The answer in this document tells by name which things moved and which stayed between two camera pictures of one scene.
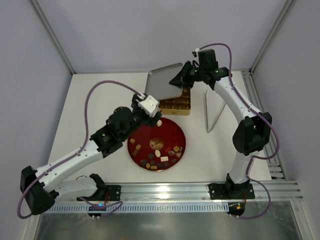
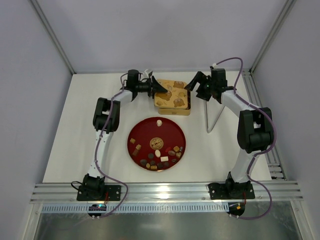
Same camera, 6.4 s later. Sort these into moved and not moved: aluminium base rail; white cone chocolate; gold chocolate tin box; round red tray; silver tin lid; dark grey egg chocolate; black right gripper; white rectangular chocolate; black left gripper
Moved: black left gripper; silver tin lid; black right gripper
Not moved: gold chocolate tin box; aluminium base rail; dark grey egg chocolate; round red tray; white cone chocolate; white rectangular chocolate
